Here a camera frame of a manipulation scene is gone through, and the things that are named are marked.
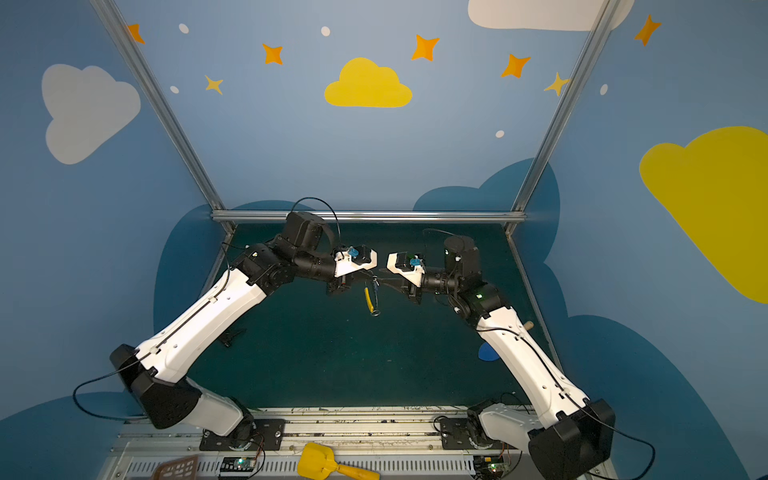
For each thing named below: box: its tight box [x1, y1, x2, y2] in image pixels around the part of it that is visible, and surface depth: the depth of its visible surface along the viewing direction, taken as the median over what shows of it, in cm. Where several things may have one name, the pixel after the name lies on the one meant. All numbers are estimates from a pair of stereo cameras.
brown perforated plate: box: [151, 455, 198, 480], surface depth 71 cm
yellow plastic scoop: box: [298, 442, 381, 480], surface depth 71 cm
